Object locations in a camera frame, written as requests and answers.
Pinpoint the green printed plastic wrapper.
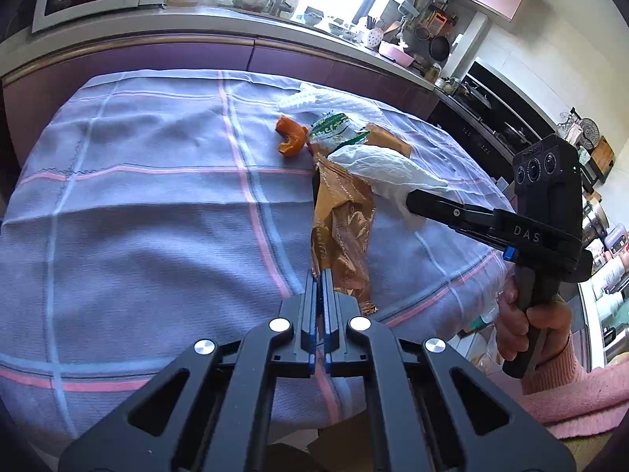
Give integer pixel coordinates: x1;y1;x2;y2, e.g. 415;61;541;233
307;112;370;155

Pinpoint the orange peel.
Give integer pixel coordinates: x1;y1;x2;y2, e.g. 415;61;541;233
275;116;309;158

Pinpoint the black frying pan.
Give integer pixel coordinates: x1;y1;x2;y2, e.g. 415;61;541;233
429;35;451;63

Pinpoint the white foam fruit net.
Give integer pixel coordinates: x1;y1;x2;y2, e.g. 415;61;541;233
276;82;384;123

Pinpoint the purple plaid tablecloth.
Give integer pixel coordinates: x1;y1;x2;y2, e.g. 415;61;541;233
1;70;509;457

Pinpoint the person's right hand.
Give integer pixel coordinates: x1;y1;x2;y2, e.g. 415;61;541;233
496;276;572;364

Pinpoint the black camera box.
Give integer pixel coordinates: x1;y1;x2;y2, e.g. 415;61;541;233
513;134;582;244

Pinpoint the purple kitchen cabinet counter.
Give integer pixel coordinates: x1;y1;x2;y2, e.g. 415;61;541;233
1;9;437;164

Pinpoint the white tissue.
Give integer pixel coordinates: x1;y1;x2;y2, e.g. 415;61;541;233
327;144;456;219

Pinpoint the brown plastic wrapper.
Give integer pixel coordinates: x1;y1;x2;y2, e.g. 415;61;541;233
310;121;413;317

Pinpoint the pink sweater forearm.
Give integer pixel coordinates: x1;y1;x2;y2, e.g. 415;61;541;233
516;343;628;440

